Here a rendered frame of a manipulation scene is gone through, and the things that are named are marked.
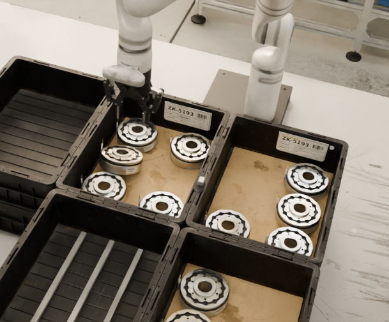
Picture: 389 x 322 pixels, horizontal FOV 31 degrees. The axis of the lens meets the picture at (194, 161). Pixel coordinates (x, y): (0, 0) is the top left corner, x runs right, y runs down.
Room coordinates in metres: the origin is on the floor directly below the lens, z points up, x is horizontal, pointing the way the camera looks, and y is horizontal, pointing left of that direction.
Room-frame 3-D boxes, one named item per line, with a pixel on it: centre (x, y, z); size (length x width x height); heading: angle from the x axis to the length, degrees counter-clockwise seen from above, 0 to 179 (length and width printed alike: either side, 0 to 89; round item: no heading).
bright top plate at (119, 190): (1.12, 0.20, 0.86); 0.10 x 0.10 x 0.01
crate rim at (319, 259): (1.13, -0.18, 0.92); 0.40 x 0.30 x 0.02; 167
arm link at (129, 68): (1.19, 0.15, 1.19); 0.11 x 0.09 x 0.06; 166
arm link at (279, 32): (1.59, -0.17, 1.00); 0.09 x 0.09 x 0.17; 84
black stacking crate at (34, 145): (1.27, 0.40, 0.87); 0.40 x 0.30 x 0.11; 167
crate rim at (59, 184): (1.20, 0.11, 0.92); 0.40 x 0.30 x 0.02; 167
